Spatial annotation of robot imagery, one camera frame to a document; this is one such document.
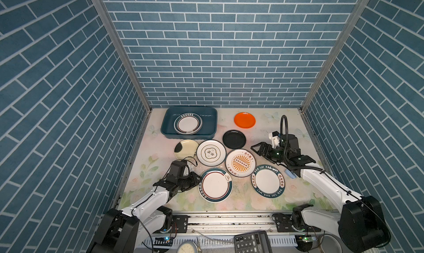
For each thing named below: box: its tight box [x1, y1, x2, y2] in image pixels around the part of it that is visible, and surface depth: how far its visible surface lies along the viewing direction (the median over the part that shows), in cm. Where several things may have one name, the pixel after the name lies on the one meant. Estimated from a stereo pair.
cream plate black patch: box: [174, 139, 199, 161], surface depth 101 cm
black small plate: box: [222, 129, 247, 150], surface depth 106 cm
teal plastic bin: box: [160, 106, 218, 140], surface depth 111 cm
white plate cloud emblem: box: [195, 139, 227, 167], surface depth 98 cm
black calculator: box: [233, 230, 273, 253], surface depth 69 cm
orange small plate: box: [234, 111, 256, 129], surface depth 117 cm
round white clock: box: [176, 240, 199, 253], surface depth 67 cm
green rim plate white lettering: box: [250, 164, 286, 199], surface depth 89 cm
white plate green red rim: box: [173, 112, 204, 135], surface depth 111 cm
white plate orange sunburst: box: [225, 148, 257, 178], surface depth 95 cm
